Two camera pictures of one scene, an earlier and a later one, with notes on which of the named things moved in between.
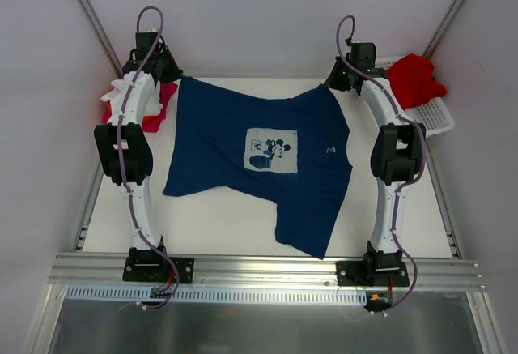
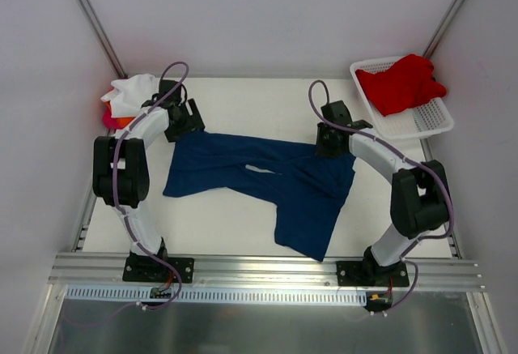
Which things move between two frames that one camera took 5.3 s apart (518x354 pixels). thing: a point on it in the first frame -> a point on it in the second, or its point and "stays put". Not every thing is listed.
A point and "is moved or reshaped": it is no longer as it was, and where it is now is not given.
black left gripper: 170,70 -> 188,125
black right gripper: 335,78 -> 331,148
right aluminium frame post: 453,10 stays put
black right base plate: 388,273 stays put
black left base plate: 156,267 stays put
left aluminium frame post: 101,36 stays put
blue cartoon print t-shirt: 294,150 is moved or reshaped
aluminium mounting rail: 265,270 stays put
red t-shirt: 413,81 stays put
